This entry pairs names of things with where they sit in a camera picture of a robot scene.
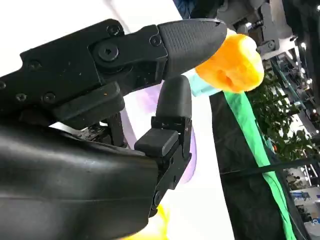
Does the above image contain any black cloth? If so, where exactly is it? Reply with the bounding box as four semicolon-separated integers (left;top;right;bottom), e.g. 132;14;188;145
209;92;311;240

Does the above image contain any pale green mug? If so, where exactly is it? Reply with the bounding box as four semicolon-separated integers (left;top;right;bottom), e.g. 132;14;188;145
186;69;221;98

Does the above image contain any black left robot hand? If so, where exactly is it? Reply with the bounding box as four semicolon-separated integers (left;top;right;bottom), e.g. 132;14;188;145
216;0;282;60

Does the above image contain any orange toy bread roll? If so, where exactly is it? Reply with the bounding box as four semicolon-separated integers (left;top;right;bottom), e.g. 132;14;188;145
195;33;265;94

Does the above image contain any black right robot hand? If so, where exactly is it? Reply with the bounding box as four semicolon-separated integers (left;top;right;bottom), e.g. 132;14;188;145
0;18;228;240

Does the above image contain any green leafy plant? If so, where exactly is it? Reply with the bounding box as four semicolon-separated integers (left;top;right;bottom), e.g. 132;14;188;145
248;71;320;161

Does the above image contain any yellow toy bread roll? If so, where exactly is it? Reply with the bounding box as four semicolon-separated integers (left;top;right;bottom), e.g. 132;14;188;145
152;203;172;240

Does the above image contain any lilac plate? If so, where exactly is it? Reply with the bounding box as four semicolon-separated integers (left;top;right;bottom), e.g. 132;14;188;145
124;84;199;185

